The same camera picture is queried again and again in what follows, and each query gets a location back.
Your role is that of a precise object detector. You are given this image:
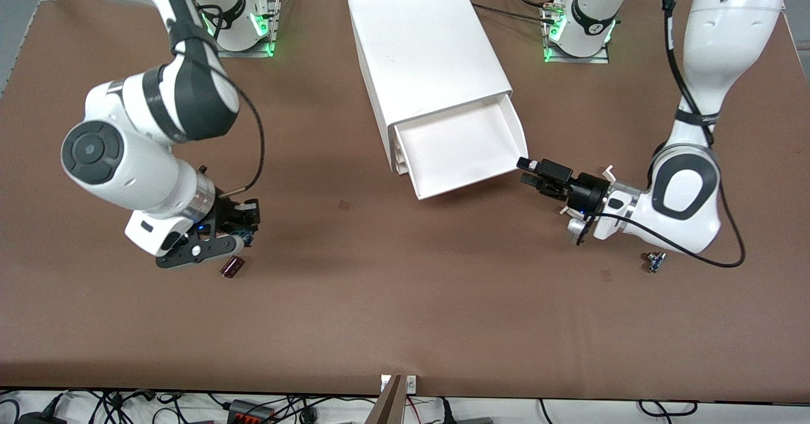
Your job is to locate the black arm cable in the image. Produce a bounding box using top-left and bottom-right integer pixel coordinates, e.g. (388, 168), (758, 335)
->
(155, 0), (266, 198)
(585, 0), (747, 270)

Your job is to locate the grey metal base plate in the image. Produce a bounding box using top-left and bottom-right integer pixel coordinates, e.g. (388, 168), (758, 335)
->
(543, 0), (611, 64)
(209, 0), (282, 58)

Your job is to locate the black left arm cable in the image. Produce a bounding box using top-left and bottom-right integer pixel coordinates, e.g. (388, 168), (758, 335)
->
(585, 0), (747, 270)

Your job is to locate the white drawer cabinet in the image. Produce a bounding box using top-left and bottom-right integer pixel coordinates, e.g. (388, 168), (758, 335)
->
(347, 0), (513, 175)

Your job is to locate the brown wooden post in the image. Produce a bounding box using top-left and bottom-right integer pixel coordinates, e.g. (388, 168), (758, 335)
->
(364, 375), (406, 424)

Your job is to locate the black power strip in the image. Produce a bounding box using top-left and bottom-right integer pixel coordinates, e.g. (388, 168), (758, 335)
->
(228, 399), (276, 424)

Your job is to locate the black cable on table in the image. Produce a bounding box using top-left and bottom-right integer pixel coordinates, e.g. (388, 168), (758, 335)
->
(471, 3), (558, 26)

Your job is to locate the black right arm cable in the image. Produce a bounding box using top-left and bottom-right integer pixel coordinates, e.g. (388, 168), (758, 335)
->
(155, 0), (266, 198)

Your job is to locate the white curved plastic bracket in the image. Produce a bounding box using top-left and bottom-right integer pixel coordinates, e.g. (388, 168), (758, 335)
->
(557, 165), (616, 216)

